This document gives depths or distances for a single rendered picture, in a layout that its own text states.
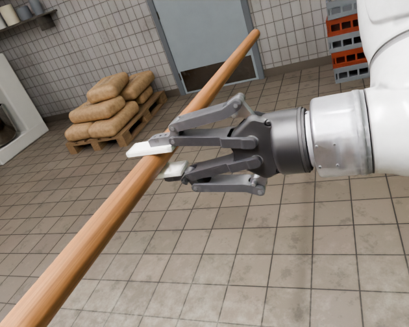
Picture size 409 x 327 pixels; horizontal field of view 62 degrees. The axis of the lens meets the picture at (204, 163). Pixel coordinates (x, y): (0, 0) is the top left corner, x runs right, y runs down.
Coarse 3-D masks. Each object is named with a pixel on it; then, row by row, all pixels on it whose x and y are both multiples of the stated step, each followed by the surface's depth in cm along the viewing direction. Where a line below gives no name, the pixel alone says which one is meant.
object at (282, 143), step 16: (256, 112) 39; (272, 112) 38; (288, 112) 37; (304, 112) 37; (240, 128) 39; (256, 128) 38; (272, 128) 36; (288, 128) 36; (304, 128) 36; (256, 144) 39; (272, 144) 36; (288, 144) 35; (304, 144) 35; (272, 160) 40; (288, 160) 36; (304, 160) 36
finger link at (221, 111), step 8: (216, 104) 41; (224, 104) 39; (232, 104) 37; (240, 104) 37; (192, 112) 42; (200, 112) 40; (208, 112) 39; (216, 112) 38; (224, 112) 38; (232, 112) 38; (184, 120) 40; (192, 120) 40; (200, 120) 40; (208, 120) 39; (216, 120) 39; (176, 128) 41; (184, 128) 41
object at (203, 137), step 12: (192, 132) 42; (204, 132) 42; (216, 132) 41; (228, 132) 41; (180, 144) 42; (192, 144) 42; (204, 144) 41; (216, 144) 41; (228, 144) 40; (240, 144) 39; (252, 144) 38
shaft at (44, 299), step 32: (256, 32) 105; (224, 64) 77; (160, 160) 45; (128, 192) 38; (96, 224) 34; (64, 256) 30; (96, 256) 32; (32, 288) 28; (64, 288) 28; (32, 320) 26
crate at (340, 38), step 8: (352, 32) 303; (328, 40) 313; (336, 40) 311; (344, 40) 335; (352, 40) 307; (360, 40) 320; (328, 48) 319; (336, 48) 315; (344, 48) 313; (352, 48) 311
